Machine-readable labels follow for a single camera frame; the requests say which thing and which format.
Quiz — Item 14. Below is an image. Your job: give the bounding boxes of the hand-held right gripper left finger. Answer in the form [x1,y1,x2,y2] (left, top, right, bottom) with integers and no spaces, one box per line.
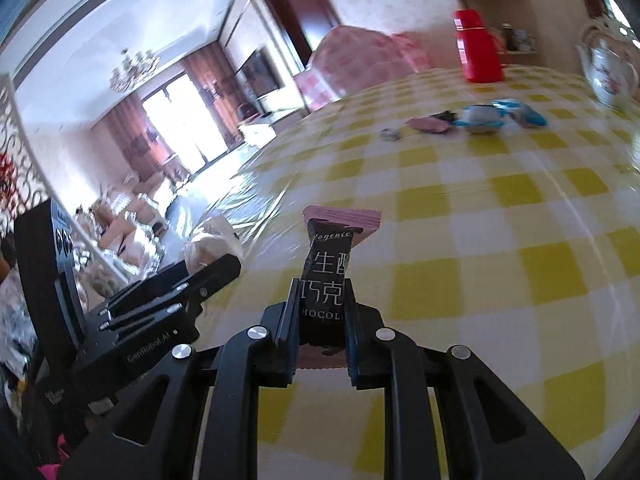
[57,280,306,480]

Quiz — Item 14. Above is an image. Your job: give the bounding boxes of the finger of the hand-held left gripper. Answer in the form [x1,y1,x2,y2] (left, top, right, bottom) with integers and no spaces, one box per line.
[107,254,242,318]
[99,302,201,333]

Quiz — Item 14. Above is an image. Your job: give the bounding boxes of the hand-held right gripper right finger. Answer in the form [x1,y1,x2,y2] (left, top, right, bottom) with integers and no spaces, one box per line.
[345,285,586,480]

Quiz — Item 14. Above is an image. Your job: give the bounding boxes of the clear cream snack packet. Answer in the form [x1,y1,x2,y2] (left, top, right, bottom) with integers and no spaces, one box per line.
[184,210,246,273]

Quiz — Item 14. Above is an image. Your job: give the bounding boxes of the black chocolate packet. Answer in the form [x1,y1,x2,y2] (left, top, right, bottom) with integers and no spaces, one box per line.
[299,217,369,356]

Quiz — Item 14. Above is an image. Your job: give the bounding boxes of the black chocolate bar wrapper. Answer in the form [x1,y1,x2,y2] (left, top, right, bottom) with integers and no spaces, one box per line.
[299,204,382,369]

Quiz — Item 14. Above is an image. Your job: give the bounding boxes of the beige sofa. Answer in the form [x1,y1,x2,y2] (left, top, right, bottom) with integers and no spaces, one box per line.
[75,170,191,281]

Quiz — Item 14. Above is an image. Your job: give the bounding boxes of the pink cloth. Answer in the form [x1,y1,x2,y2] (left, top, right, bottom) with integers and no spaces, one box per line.
[42,435,71,480]

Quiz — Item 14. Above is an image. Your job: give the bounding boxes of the white television cabinet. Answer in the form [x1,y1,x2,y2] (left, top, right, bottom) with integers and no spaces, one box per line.
[237,110,301,146]

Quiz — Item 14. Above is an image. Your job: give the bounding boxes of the red curtain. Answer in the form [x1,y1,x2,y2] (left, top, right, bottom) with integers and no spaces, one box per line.
[92,95,166,181]
[182,42,241,151]

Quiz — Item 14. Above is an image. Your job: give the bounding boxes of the yellow checkered tablecloth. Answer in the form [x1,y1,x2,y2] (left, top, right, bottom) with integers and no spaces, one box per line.
[165,62,640,480]

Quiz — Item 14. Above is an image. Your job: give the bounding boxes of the television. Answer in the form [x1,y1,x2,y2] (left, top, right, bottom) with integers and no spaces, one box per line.
[235,49,281,111]

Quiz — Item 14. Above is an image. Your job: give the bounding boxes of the white ornate screen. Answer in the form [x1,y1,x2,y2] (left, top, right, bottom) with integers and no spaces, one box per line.
[0,75,56,221]

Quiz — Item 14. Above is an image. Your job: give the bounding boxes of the crystal chandelier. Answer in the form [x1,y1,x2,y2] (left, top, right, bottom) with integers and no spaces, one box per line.
[109,49,161,92]

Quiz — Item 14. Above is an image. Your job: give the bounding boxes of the pink snack packet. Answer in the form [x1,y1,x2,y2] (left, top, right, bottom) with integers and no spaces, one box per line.
[406,115,451,134]

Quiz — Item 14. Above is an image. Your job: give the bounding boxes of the pink checkered chair cover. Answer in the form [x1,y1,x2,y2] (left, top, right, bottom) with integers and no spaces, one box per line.
[292,25,433,113]

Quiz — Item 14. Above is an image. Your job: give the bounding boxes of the blue white snack packet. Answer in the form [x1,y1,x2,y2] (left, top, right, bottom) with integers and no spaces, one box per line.
[452,104,508,134]

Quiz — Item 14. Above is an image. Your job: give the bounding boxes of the dark red door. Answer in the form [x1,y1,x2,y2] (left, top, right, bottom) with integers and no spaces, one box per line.
[260,0,346,68]

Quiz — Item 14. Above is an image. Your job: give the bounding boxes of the blue striped snack packet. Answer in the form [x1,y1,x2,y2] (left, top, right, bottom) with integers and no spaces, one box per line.
[492,99,548,128]

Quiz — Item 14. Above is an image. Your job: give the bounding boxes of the red thermos jug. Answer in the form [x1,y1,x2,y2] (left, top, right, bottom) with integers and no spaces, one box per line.
[452,8,506,84]

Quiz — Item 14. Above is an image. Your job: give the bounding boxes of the jars on shelf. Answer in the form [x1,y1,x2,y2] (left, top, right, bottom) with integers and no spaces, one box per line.
[500,22,536,52]

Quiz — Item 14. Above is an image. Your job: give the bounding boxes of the white floral teapot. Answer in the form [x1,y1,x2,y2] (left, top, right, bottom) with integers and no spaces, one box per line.
[575,25,640,108]

